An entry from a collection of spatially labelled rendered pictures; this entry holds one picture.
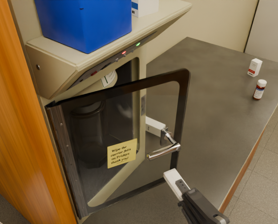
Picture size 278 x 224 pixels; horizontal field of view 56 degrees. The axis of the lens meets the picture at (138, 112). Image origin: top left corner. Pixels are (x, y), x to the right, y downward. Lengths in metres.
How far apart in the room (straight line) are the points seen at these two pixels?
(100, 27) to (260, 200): 1.92
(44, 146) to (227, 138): 0.81
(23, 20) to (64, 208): 0.33
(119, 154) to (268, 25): 3.08
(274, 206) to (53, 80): 1.93
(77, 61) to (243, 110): 0.99
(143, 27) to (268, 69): 1.24
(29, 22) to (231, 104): 1.01
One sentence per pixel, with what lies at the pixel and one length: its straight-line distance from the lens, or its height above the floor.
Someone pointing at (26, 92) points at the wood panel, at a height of 1.49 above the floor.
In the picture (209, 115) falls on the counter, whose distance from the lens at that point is 1.18.
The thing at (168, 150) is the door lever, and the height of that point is 1.21.
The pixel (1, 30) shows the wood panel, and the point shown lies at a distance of 0.31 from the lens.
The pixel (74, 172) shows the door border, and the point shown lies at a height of 1.19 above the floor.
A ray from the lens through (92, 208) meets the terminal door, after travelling 0.77.
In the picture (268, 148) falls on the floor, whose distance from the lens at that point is 2.53.
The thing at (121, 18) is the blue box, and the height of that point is 1.54.
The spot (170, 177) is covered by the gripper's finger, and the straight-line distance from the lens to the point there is 0.59.
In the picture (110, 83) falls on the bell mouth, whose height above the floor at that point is 1.33.
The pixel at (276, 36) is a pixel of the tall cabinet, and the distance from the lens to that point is 3.56.
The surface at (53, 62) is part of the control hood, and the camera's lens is 0.39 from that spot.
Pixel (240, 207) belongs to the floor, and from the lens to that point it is 2.06.
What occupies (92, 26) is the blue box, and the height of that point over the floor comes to 1.55.
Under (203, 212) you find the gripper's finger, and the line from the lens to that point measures 0.51.
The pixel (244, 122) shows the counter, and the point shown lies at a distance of 1.19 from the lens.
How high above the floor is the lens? 1.68
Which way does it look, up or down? 40 degrees down
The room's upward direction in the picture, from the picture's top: straight up
